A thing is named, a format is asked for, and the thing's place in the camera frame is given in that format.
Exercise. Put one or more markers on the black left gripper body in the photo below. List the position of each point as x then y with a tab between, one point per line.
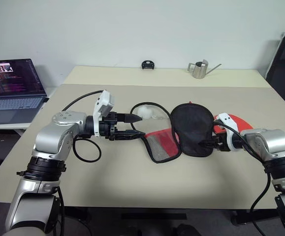
109	123

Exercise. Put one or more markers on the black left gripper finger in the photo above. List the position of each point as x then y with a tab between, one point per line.
130	135
128	118

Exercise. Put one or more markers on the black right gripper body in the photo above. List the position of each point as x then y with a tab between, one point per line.
219	143

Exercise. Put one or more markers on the black and red paddle case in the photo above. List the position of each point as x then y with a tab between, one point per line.
191	127

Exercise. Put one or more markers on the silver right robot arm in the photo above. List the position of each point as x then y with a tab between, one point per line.
267	142

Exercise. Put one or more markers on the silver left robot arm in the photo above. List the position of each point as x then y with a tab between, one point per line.
53	137

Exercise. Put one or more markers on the small black clamp holder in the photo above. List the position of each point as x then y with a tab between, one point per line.
148	65

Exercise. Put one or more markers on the silver metal watering can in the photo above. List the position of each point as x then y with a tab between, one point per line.
200	71

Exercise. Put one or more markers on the black table foot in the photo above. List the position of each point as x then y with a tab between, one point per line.
253	217

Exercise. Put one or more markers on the dark rounded shape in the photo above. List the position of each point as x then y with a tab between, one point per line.
187	230

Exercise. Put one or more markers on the open grey laptop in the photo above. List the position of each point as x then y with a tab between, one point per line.
14	103

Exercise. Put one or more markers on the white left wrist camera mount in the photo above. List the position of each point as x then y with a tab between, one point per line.
105	100

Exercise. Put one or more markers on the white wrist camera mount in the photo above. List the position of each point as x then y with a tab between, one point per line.
105	100
227	119

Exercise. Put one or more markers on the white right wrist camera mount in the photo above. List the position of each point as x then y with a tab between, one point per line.
227	119

